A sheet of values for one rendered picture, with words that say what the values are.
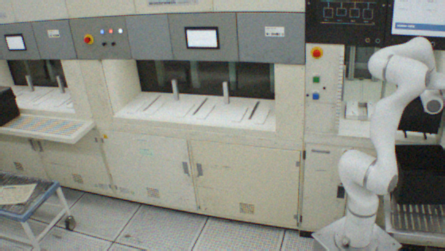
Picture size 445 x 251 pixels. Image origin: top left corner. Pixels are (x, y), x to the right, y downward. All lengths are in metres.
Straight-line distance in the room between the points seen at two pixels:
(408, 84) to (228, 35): 1.07
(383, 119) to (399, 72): 0.17
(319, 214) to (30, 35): 2.36
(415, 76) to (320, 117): 0.93
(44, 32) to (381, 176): 2.26
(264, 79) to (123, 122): 1.03
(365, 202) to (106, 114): 1.86
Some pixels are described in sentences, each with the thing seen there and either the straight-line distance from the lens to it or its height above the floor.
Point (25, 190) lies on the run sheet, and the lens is 2.90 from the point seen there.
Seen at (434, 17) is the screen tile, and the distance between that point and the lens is 1.93.
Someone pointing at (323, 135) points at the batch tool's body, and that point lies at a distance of 2.15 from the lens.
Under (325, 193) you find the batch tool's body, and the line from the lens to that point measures 2.40.
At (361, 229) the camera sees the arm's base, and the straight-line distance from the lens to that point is 1.54.
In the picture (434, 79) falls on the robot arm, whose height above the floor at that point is 1.39.
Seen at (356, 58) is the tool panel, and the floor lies 1.03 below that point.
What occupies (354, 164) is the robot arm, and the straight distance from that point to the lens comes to 1.39.
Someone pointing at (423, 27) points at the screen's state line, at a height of 1.51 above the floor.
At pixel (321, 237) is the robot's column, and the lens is 1.65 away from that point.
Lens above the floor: 1.95
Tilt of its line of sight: 29 degrees down
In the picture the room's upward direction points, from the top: 5 degrees counter-clockwise
